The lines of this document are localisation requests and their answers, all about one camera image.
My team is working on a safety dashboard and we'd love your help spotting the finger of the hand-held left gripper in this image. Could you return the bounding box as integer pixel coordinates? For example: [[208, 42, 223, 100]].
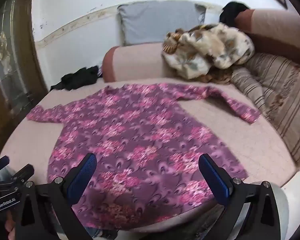
[[11, 164, 35, 183], [0, 155, 10, 178]]

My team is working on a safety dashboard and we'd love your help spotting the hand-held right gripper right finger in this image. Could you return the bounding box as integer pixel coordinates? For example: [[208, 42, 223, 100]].
[[198, 154, 288, 240]]

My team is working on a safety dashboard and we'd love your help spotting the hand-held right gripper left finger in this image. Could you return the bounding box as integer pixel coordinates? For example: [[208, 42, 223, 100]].
[[15, 153, 98, 240]]

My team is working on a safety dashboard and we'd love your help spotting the purple floral shirt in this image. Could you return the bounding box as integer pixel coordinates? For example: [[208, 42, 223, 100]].
[[27, 82, 262, 230]]

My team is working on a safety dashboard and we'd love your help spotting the person's left hand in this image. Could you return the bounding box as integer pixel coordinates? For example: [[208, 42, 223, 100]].
[[4, 214, 17, 235]]

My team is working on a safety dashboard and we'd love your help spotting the pink sofa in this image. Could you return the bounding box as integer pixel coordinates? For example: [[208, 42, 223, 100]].
[[2, 9, 300, 232]]

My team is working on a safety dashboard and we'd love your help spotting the black cloth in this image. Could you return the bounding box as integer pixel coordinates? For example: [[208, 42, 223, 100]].
[[50, 66, 100, 91], [219, 2, 249, 27]]

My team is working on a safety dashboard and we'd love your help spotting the striped beige cushion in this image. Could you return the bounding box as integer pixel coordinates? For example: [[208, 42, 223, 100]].
[[230, 52, 300, 166]]

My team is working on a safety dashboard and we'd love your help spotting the wooden door with glass panel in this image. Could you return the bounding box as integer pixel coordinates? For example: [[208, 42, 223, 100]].
[[0, 0, 48, 155]]

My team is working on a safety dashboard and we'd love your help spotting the beige floral blanket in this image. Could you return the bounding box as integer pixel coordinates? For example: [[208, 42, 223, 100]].
[[161, 23, 255, 83]]

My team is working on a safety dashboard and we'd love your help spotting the grey pillow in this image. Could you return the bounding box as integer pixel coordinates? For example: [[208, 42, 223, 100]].
[[117, 1, 207, 47]]

